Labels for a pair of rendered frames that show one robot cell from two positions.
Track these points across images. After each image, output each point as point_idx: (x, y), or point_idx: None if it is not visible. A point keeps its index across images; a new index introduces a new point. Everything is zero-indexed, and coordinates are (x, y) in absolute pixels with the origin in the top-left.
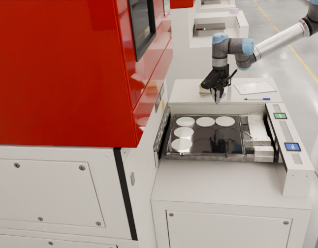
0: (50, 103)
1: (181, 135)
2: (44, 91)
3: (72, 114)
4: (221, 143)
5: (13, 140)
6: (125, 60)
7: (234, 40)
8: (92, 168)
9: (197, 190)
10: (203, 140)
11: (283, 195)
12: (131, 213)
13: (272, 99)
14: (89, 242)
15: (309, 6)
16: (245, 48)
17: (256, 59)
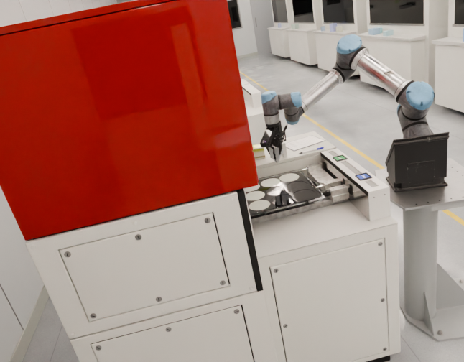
0: (179, 159)
1: (254, 198)
2: (174, 149)
3: (200, 165)
4: (297, 194)
5: (136, 209)
6: (245, 107)
7: (283, 95)
8: (217, 217)
9: (293, 239)
10: (278, 197)
11: (370, 220)
12: (255, 258)
13: (325, 147)
14: (212, 311)
15: (337, 56)
16: (296, 101)
17: (304, 110)
